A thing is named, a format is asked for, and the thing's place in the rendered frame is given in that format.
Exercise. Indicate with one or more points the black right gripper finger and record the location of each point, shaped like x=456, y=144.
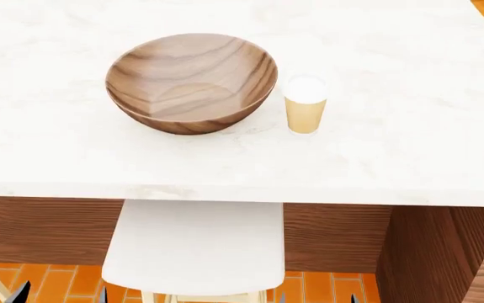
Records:
x=283, y=298
x=355, y=299

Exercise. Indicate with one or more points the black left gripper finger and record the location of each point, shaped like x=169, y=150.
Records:
x=103, y=296
x=20, y=294

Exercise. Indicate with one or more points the tan paper cup white lid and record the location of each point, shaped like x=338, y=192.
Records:
x=304, y=110

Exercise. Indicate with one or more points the brown wooden bowl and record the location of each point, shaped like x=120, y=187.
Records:
x=191, y=85

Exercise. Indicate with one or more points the dark wood island base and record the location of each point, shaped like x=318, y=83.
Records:
x=427, y=246

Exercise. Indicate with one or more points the white seat stool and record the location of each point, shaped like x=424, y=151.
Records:
x=195, y=246

